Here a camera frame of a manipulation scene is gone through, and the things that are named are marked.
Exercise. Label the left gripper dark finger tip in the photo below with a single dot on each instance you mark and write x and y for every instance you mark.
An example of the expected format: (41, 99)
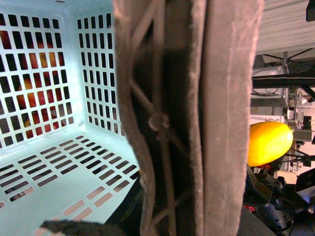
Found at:
(82, 228)

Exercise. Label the light blue plastic basket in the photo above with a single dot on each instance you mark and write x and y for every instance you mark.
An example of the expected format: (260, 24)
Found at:
(63, 152)

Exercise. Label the grey basket handle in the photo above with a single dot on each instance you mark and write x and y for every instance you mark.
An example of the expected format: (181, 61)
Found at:
(184, 72)

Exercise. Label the yellow mango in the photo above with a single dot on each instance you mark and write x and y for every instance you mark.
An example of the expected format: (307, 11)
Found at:
(269, 141)

